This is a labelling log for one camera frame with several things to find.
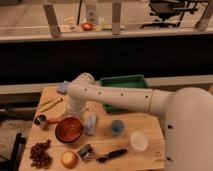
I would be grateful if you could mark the orange-brown bowl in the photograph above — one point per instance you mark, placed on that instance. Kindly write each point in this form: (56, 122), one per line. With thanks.
(69, 130)

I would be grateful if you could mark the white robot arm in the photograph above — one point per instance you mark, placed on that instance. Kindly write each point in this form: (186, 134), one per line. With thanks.
(188, 116)

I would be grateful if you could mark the green plastic bin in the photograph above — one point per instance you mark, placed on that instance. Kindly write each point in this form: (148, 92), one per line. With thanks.
(128, 81)

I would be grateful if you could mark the light blue sponge cloth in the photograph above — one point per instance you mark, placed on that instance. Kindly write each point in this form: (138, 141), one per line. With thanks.
(90, 125)

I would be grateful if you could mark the blue plastic cup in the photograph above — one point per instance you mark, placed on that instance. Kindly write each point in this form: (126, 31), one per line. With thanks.
(117, 127)

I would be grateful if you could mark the light blue crumpled cloth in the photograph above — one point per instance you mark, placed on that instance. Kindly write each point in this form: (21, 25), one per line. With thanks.
(62, 87)

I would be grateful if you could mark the red round object on shelf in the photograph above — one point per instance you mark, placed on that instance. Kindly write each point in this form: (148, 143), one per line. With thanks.
(87, 26)

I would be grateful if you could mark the white plastic cup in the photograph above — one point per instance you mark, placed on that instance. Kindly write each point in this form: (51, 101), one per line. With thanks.
(138, 141)

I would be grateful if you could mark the small dark can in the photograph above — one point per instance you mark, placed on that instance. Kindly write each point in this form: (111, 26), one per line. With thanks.
(41, 121)

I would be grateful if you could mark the yellow round fruit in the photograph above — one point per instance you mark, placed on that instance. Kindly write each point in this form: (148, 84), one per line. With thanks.
(69, 159)

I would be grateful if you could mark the black office chair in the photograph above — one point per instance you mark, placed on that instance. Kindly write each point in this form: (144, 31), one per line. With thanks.
(165, 9)

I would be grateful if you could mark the bunch of dark grapes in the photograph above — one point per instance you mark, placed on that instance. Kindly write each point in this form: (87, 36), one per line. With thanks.
(39, 156)

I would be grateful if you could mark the black chair left of table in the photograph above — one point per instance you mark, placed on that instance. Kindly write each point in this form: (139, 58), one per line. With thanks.
(9, 164)

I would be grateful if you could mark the black handled kitchen tool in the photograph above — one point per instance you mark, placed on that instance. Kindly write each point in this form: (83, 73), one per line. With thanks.
(87, 154)

